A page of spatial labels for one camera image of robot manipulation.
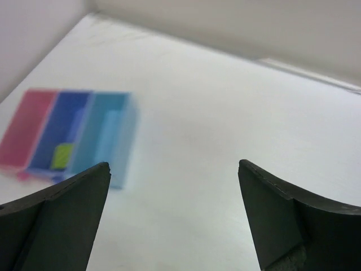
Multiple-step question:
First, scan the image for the lime green lego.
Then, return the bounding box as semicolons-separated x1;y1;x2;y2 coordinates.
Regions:
50;143;74;170

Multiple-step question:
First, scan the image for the dark blue drawer bin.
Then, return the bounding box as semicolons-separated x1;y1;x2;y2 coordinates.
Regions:
27;91;92;182

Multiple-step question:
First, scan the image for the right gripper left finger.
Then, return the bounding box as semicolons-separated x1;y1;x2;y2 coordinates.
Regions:
1;162;111;270

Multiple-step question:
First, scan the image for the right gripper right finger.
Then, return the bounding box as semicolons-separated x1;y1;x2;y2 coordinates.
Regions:
238;159;360;270

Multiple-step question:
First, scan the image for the pink drawer bin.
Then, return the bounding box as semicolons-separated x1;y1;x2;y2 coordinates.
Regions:
1;89;60;181

